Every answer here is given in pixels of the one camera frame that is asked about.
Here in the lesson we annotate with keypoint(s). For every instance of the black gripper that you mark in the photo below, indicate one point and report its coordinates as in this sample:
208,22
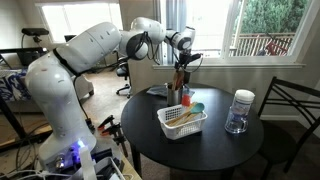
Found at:
183,58

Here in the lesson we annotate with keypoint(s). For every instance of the light wooden spatula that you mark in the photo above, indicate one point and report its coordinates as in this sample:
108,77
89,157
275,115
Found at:
175,83

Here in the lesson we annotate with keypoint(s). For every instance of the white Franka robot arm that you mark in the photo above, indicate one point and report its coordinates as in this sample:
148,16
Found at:
83,46

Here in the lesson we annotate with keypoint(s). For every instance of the dark brown wooden spatula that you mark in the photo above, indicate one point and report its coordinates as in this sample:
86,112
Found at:
181,83

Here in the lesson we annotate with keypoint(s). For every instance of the silver metal utensil holder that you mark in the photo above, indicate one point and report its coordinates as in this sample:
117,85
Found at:
172,97

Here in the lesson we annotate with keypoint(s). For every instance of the red silicone spatula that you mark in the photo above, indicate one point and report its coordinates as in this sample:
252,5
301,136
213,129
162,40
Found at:
186,100

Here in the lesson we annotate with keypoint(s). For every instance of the white plastic basket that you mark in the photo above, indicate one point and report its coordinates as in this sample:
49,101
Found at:
181,131

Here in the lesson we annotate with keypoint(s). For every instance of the blue grey cloth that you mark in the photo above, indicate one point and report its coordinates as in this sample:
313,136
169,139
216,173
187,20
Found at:
156,90

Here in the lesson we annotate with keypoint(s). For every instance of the wooden utensil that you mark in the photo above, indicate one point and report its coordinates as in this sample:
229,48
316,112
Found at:
183,119
181,115

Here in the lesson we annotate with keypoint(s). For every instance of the grey blue curtain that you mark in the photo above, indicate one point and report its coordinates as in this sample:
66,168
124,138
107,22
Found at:
175,13

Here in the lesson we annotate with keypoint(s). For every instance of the black office chair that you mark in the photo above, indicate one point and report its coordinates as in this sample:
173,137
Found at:
122,75

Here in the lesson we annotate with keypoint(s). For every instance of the clear plastic jar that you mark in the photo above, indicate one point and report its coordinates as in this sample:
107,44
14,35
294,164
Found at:
245,95

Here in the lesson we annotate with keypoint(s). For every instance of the wooden deck railing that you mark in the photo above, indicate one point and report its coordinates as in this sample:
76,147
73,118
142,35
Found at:
246,45

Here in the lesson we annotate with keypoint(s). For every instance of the clear glass mug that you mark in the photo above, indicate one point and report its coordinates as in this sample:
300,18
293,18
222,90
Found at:
233,129

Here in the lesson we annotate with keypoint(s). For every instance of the black round table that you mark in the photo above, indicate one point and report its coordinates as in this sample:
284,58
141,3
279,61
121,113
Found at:
200,150

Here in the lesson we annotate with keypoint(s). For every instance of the black bar clamp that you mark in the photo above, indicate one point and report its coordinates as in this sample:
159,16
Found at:
116,131

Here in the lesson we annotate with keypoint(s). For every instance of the orange black clamp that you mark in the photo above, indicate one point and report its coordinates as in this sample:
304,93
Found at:
106,121

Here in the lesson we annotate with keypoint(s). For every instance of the white rounded furniture piece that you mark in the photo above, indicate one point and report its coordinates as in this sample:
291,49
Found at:
86,86

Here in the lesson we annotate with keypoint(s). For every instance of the red outdoor chair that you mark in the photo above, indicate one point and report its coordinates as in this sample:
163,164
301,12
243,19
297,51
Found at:
276,48

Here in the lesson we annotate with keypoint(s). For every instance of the green tree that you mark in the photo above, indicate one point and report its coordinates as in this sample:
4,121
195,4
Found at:
273,15

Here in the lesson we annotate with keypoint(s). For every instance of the plywood mounting board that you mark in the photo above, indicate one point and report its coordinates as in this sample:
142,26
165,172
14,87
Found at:
128,166

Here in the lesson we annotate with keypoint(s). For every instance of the black metal chair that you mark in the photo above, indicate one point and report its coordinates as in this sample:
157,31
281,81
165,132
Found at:
283,143

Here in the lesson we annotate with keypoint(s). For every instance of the small bright window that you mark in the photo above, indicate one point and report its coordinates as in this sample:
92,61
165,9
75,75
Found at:
66,20

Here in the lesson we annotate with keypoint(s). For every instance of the black desk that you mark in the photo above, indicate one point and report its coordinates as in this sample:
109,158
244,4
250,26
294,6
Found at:
10,50

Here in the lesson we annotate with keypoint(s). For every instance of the blue white patterned fabric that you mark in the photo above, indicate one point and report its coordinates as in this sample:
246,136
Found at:
8,86

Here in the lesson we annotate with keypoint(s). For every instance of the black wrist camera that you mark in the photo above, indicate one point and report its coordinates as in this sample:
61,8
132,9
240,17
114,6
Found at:
196,56

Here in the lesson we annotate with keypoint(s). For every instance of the large white window frame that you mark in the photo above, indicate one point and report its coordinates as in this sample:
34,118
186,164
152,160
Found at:
231,30

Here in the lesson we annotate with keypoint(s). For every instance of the black camera on stand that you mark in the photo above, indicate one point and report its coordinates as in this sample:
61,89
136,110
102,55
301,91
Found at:
35,31

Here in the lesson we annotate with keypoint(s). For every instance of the black metal stand frame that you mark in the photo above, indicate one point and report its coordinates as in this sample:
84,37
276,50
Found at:
10,116

